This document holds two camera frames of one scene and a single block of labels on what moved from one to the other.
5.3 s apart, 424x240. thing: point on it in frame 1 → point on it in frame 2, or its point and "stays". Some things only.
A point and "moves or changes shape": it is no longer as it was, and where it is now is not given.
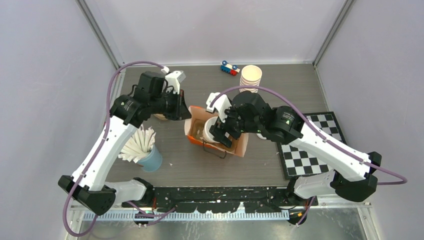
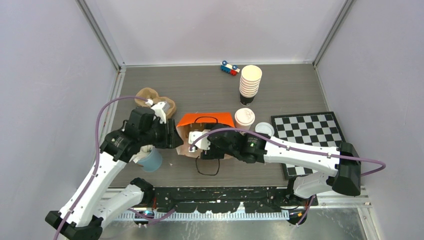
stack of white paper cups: (251, 75) stays
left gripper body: (171, 104) → (164, 134)
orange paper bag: (194, 124) moves or changes shape
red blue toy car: (233, 70) stays
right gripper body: (234, 123) → (215, 151)
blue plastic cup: (152, 162) stays
